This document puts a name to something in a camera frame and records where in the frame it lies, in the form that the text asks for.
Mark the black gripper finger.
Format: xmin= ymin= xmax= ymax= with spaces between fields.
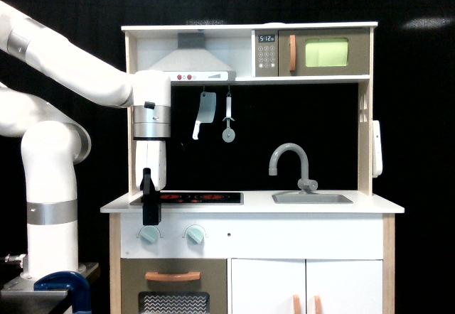
xmin=139 ymin=168 xmax=161 ymax=225

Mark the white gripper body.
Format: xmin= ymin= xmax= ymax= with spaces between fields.
xmin=135 ymin=141 xmax=166 ymax=191

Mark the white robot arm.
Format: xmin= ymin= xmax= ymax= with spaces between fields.
xmin=1 ymin=4 xmax=171 ymax=279

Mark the grey toy faucet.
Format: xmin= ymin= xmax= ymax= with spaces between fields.
xmin=268 ymin=143 xmax=319 ymax=194

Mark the left mint stove knob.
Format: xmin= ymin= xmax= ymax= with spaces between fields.
xmin=139 ymin=225 xmax=161 ymax=247

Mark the mint stove knob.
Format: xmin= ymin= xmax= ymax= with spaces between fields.
xmin=139 ymin=225 xmax=161 ymax=247
xmin=185 ymin=224 xmax=205 ymax=245

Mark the right mint stove knob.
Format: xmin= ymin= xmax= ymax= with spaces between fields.
xmin=185 ymin=224 xmax=205 ymax=245

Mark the black toy stovetop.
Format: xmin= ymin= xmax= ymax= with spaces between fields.
xmin=159 ymin=191 xmax=244 ymax=205

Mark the toy cleaver knife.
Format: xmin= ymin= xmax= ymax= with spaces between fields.
xmin=192 ymin=92 xmax=216 ymax=140

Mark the toy pizza cutter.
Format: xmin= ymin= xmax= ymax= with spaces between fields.
xmin=222 ymin=92 xmax=235 ymax=143

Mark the grey toy range hood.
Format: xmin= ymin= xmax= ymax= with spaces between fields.
xmin=151 ymin=33 xmax=236 ymax=82

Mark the toy oven door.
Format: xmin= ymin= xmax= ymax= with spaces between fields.
xmin=120 ymin=259 xmax=228 ymax=313

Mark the blue clamp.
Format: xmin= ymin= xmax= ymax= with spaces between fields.
xmin=33 ymin=271 xmax=92 ymax=314

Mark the white wooden toy kitchen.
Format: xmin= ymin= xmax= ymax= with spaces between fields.
xmin=101 ymin=21 xmax=403 ymax=313

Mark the left white cabinet door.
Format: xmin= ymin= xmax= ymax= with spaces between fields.
xmin=231 ymin=259 xmax=306 ymax=313

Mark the white cabinet door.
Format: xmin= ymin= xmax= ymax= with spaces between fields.
xmin=231 ymin=259 xmax=306 ymax=313
xmin=306 ymin=260 xmax=382 ymax=313

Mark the grey toy sink basin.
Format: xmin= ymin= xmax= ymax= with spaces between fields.
xmin=272 ymin=193 xmax=353 ymax=204

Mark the toy microwave with green window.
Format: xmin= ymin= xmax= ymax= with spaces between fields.
xmin=255 ymin=28 xmax=370 ymax=77

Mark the right white cabinet door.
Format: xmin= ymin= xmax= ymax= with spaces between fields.
xmin=306 ymin=260 xmax=382 ymax=313

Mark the white side-mounted phone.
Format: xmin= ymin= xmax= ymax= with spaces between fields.
xmin=372 ymin=120 xmax=383 ymax=178

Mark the orange oven handle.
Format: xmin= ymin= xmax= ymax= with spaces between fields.
xmin=145 ymin=271 xmax=201 ymax=282

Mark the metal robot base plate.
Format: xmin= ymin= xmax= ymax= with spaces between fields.
xmin=1 ymin=262 xmax=100 ymax=298

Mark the left orange cabinet handle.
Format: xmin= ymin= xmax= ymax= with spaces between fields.
xmin=293 ymin=295 xmax=301 ymax=314

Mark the orange cabinet handle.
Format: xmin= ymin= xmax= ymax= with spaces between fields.
xmin=293 ymin=295 xmax=301 ymax=314
xmin=314 ymin=296 xmax=322 ymax=314

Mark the orange microwave handle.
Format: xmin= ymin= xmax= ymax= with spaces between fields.
xmin=289 ymin=35 xmax=296 ymax=72

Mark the right orange cabinet handle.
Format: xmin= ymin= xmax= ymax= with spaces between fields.
xmin=314 ymin=296 xmax=322 ymax=314

